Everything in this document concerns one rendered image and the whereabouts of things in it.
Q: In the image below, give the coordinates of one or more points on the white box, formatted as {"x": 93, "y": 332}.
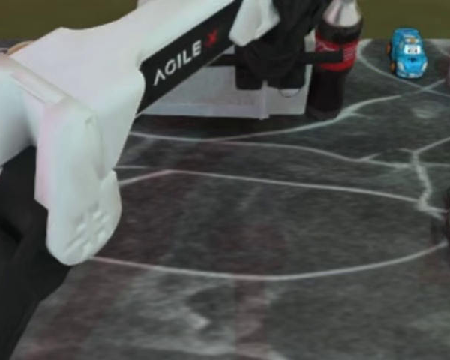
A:
{"x": 210, "y": 93}

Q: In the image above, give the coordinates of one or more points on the cola bottle with red label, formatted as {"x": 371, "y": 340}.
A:
{"x": 332, "y": 82}

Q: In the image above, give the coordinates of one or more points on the blue toy car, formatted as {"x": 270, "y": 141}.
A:
{"x": 407, "y": 52}

